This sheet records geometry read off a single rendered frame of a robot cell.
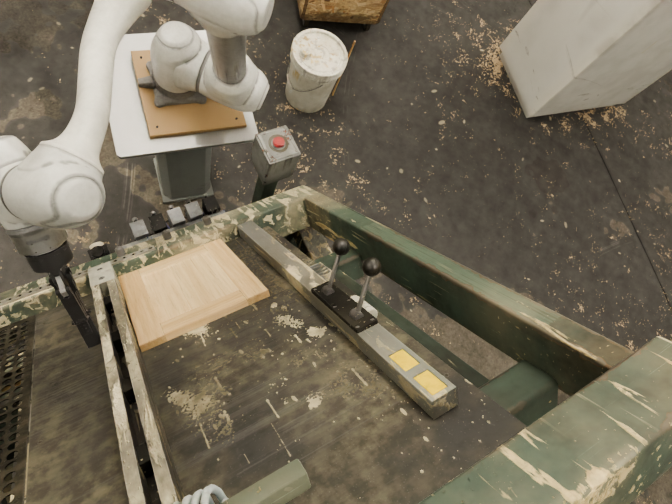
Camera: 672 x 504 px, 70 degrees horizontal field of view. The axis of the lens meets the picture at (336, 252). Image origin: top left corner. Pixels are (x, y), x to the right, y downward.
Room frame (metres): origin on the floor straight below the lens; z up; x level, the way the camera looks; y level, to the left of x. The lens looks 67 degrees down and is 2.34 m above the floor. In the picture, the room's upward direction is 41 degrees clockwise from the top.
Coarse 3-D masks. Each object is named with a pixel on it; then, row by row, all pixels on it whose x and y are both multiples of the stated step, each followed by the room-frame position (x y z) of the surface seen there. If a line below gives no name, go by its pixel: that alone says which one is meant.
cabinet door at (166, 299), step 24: (216, 240) 0.39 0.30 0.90; (168, 264) 0.23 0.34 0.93; (192, 264) 0.27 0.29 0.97; (216, 264) 0.30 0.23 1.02; (240, 264) 0.34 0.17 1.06; (144, 288) 0.13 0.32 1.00; (168, 288) 0.17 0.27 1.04; (192, 288) 0.20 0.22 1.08; (216, 288) 0.23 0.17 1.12; (240, 288) 0.27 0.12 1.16; (264, 288) 0.30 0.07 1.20; (144, 312) 0.08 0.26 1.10; (168, 312) 0.11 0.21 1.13; (192, 312) 0.14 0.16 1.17; (216, 312) 0.18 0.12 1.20; (144, 336) 0.03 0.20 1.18; (168, 336) 0.07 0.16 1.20
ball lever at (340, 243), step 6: (336, 240) 0.42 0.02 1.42; (342, 240) 0.42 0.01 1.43; (336, 246) 0.41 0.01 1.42; (342, 246) 0.41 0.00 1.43; (348, 246) 0.42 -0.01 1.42; (336, 252) 0.40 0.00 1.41; (342, 252) 0.41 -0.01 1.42; (336, 258) 0.40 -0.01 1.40; (336, 264) 0.39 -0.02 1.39; (336, 270) 0.38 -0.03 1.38; (330, 276) 0.37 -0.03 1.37; (330, 282) 0.36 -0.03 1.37; (324, 288) 0.34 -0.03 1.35; (330, 288) 0.35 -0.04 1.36
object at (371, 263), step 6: (372, 258) 0.40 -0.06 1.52; (366, 264) 0.38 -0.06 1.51; (372, 264) 0.38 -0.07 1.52; (378, 264) 0.39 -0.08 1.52; (366, 270) 0.37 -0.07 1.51; (372, 270) 0.38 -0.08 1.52; (378, 270) 0.39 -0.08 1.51; (366, 276) 0.37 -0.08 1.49; (372, 276) 0.37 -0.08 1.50; (366, 282) 0.36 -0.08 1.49; (366, 288) 0.36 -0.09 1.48; (360, 300) 0.33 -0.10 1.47; (360, 306) 0.33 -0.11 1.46; (354, 312) 0.31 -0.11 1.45; (360, 312) 0.32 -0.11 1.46; (354, 318) 0.30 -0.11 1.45
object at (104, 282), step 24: (96, 288) 0.05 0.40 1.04; (120, 288) 0.09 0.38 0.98; (96, 312) 0.01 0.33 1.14; (120, 312) 0.04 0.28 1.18; (120, 336) 0.00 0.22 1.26; (120, 360) -0.03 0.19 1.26; (120, 384) -0.06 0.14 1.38; (144, 384) -0.03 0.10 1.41; (120, 408) -0.08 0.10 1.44; (144, 408) -0.06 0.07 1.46; (120, 432) -0.10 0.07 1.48; (144, 432) -0.08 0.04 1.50; (144, 456) -0.10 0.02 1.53; (168, 456) -0.08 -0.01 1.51; (144, 480) -0.12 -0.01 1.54; (168, 480) -0.10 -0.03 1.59
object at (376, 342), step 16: (240, 224) 0.47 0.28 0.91; (256, 224) 0.50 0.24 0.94; (256, 240) 0.43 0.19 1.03; (272, 240) 0.45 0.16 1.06; (272, 256) 0.39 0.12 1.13; (288, 256) 0.41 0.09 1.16; (288, 272) 0.36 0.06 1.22; (304, 272) 0.38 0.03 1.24; (304, 288) 0.34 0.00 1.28; (320, 304) 0.31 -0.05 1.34; (336, 320) 0.29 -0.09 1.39; (352, 336) 0.28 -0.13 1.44; (368, 336) 0.28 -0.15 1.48; (384, 336) 0.30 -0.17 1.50; (368, 352) 0.26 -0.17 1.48; (384, 352) 0.27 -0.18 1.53; (384, 368) 0.25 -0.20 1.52; (400, 368) 0.25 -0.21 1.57; (416, 368) 0.26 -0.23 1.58; (432, 368) 0.28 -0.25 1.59; (400, 384) 0.23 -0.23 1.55; (416, 384) 0.23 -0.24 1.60; (448, 384) 0.26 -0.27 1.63; (416, 400) 0.22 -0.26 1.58; (432, 400) 0.22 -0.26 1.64; (448, 400) 0.24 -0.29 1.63; (432, 416) 0.21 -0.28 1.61
